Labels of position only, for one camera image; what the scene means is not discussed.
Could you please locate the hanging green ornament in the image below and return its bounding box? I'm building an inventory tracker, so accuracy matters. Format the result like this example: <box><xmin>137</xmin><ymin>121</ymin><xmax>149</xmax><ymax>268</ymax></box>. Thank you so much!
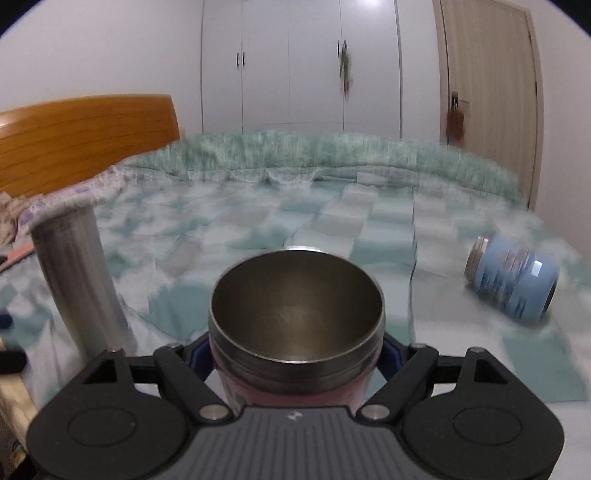
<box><xmin>337</xmin><ymin>40</ymin><xmax>352</xmax><ymax>98</ymax></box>

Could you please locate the brown plush toy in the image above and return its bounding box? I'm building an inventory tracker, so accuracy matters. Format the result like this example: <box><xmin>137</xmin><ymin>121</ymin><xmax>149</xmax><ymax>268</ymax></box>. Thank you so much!
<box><xmin>446</xmin><ymin>108</ymin><xmax>465</xmax><ymax>146</ymax></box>

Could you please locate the white built-in wardrobe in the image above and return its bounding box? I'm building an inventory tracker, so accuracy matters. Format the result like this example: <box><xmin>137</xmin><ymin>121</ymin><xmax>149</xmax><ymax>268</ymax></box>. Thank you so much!
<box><xmin>200</xmin><ymin>1</ymin><xmax>402</xmax><ymax>138</ymax></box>

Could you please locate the crumpled beige cloth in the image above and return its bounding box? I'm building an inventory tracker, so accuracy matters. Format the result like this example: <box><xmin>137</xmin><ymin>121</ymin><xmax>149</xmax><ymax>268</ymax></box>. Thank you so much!
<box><xmin>0</xmin><ymin>192</ymin><xmax>29</xmax><ymax>248</ymax></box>

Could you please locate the pink notebook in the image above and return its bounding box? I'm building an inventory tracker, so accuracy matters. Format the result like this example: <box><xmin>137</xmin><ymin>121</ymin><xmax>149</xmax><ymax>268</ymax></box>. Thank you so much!
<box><xmin>0</xmin><ymin>242</ymin><xmax>34</xmax><ymax>272</ymax></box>

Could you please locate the checkered green bed blanket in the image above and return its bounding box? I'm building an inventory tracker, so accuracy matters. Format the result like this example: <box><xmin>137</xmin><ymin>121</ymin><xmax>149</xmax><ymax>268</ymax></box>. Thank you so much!
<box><xmin>0</xmin><ymin>170</ymin><xmax>591</xmax><ymax>407</ymax></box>

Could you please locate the green floral duvet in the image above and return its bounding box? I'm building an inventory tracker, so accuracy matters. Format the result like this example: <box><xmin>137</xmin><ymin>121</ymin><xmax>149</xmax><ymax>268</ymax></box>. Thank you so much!
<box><xmin>119</xmin><ymin>130</ymin><xmax>526</xmax><ymax>206</ymax></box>

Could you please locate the floral frilled pillow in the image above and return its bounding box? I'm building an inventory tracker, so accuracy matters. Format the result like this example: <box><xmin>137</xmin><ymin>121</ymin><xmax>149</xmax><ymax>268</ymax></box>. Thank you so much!
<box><xmin>18</xmin><ymin>167</ymin><xmax>129</xmax><ymax>228</ymax></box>

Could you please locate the pink steel cup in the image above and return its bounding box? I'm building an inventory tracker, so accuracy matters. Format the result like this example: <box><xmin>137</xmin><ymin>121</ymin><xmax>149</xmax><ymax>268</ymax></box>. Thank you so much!
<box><xmin>208</xmin><ymin>248</ymin><xmax>386</xmax><ymax>412</ymax></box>

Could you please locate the orange wooden headboard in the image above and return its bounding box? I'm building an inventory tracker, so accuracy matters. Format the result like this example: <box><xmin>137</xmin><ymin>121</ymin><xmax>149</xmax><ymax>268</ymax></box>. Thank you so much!
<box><xmin>1</xmin><ymin>94</ymin><xmax>180</xmax><ymax>197</ymax></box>

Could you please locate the tall stainless steel tumbler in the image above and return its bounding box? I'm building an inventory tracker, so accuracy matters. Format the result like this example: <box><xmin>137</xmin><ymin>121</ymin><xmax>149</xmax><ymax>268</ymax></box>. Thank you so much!
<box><xmin>30</xmin><ymin>200</ymin><xmax>136</xmax><ymax>360</ymax></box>

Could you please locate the black door handle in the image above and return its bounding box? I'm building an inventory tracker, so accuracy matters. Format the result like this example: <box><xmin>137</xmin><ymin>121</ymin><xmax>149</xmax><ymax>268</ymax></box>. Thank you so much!
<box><xmin>451</xmin><ymin>91</ymin><xmax>470</xmax><ymax>110</ymax></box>

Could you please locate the blue cartoon steel cup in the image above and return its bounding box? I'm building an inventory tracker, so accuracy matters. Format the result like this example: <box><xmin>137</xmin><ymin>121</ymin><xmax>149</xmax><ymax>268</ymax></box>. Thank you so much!
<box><xmin>465</xmin><ymin>235</ymin><xmax>560</xmax><ymax>324</ymax></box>

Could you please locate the beige wooden door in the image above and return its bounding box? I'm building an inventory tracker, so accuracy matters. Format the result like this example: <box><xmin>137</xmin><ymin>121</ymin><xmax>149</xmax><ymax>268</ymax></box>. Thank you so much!
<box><xmin>433</xmin><ymin>1</ymin><xmax>544</xmax><ymax>207</ymax></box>

